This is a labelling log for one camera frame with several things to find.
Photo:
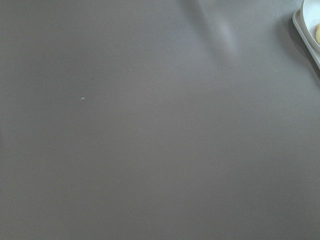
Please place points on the golden baked donut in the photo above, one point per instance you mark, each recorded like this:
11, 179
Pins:
317, 34

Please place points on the white round bowl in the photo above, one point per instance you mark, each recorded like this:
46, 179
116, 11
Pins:
310, 13

